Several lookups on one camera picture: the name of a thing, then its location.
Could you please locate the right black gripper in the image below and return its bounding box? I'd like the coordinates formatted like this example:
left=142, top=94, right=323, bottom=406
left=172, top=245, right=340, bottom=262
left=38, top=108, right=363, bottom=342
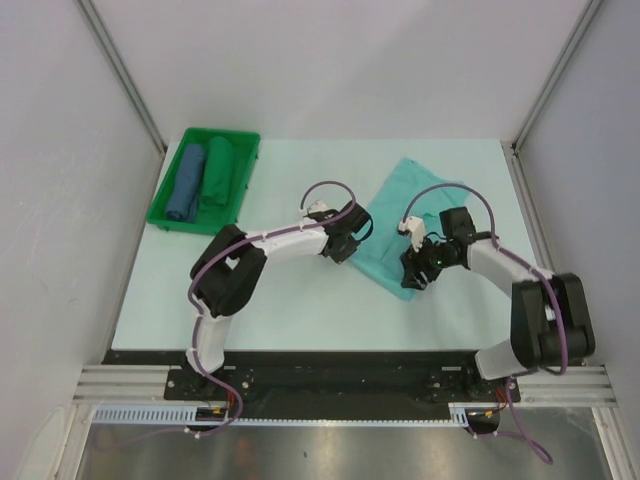
left=399, top=231, right=458, bottom=291

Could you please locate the teal t shirt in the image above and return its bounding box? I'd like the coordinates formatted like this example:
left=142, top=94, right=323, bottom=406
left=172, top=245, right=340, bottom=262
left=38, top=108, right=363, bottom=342
left=350, top=158, right=469, bottom=302

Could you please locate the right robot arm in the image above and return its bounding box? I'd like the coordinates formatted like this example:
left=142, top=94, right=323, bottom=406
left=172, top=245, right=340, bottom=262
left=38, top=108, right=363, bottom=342
left=398, top=207, right=596, bottom=401

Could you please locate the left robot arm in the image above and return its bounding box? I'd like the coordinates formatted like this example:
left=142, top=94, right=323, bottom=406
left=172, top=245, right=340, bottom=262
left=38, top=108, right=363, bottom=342
left=185, top=201, right=374, bottom=400

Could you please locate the rolled dark green t shirt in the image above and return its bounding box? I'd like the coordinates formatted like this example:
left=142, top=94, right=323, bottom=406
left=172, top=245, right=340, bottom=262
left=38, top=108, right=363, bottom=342
left=199, top=136, right=235, bottom=211

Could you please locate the green plastic tray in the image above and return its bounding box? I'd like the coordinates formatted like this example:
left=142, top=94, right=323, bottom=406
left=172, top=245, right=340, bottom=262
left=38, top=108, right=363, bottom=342
left=146, top=127, right=261, bottom=236

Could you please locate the rolled blue t shirt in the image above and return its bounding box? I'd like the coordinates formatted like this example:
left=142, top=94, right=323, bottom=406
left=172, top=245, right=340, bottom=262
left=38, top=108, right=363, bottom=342
left=165, top=144, right=205, bottom=223

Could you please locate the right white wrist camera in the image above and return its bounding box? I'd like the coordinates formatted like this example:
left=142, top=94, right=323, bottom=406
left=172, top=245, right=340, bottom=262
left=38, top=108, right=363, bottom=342
left=397, top=216, right=427, bottom=252

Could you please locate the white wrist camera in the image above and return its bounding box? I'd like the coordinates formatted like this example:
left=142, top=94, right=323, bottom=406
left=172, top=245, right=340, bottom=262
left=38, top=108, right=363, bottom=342
left=397, top=216, right=427, bottom=252
left=301, top=200, right=330, bottom=218

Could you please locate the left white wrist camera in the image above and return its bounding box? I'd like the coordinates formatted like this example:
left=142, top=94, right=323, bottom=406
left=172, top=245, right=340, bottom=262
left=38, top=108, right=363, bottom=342
left=301, top=200, right=330, bottom=218

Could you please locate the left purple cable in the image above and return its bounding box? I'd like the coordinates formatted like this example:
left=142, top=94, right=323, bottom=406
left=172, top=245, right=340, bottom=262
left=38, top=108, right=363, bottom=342
left=89, top=180, right=359, bottom=449

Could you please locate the purple cable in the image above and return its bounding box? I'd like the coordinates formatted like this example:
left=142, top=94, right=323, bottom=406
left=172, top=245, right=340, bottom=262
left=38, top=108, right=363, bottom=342
left=402, top=183, right=571, bottom=466
left=89, top=180, right=359, bottom=449

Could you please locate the white slotted cable duct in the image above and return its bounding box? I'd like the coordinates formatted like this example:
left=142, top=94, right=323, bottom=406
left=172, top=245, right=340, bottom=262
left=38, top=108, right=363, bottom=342
left=93, top=405, right=469, bottom=428

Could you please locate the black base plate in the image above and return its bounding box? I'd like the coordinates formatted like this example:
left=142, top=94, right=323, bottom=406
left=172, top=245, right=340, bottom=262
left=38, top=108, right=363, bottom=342
left=102, top=349, right=521, bottom=404

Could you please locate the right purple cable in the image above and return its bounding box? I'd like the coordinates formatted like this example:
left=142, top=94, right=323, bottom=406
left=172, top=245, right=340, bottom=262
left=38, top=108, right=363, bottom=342
left=402, top=183, right=571, bottom=466

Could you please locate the aluminium front rail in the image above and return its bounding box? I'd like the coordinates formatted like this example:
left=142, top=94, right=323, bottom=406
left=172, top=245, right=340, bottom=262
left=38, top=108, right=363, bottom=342
left=74, top=365, right=617, bottom=408

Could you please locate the right aluminium frame post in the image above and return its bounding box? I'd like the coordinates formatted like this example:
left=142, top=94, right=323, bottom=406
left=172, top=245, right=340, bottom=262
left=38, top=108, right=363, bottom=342
left=510, top=0, right=607, bottom=155

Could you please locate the aluminium frame post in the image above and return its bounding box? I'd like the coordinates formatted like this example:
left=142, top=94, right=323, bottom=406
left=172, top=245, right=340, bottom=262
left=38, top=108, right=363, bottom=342
left=510, top=0, right=607, bottom=155
left=73, top=0, right=167, bottom=154

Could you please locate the left aluminium frame post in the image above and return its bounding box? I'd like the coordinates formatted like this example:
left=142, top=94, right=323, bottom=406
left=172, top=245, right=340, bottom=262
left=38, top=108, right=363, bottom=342
left=73, top=0, right=167, bottom=154

